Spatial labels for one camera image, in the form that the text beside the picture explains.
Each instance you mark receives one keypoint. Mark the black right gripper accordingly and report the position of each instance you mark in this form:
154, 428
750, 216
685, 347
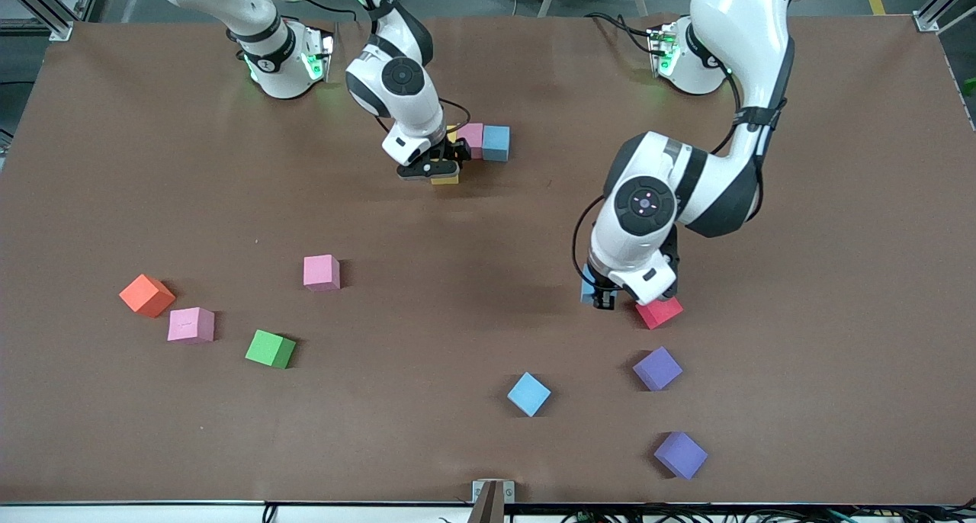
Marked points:
456, 152

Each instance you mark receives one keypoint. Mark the blue foam block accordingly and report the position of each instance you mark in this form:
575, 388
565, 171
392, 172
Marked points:
528, 393
585, 283
496, 143

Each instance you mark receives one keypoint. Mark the yellow foam block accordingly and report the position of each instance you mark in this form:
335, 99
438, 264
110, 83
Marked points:
451, 134
446, 179

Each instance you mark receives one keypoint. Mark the pink foam block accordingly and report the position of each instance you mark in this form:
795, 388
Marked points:
191, 325
476, 138
321, 271

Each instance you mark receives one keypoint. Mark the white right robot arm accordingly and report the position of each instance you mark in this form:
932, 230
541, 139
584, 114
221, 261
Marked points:
278, 81

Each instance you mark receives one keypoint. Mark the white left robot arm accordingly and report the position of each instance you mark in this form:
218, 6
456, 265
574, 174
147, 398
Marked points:
747, 35

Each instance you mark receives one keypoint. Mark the red foam block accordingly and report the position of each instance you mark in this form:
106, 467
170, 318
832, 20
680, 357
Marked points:
662, 313

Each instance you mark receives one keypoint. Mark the purple foam block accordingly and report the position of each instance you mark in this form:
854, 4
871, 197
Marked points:
656, 367
680, 454

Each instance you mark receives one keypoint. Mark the green foam block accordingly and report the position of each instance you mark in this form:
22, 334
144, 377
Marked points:
268, 348

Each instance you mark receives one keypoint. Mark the orange foam block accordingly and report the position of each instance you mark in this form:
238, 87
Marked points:
146, 294

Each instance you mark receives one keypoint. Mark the brown table cover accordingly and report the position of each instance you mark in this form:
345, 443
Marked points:
114, 203

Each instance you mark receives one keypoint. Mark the small green object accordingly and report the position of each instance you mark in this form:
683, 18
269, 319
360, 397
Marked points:
971, 87

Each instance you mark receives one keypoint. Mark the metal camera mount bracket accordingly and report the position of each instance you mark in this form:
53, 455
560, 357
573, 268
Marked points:
492, 496

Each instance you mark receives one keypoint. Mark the aluminium frame post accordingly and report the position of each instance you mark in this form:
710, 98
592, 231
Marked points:
934, 16
46, 16

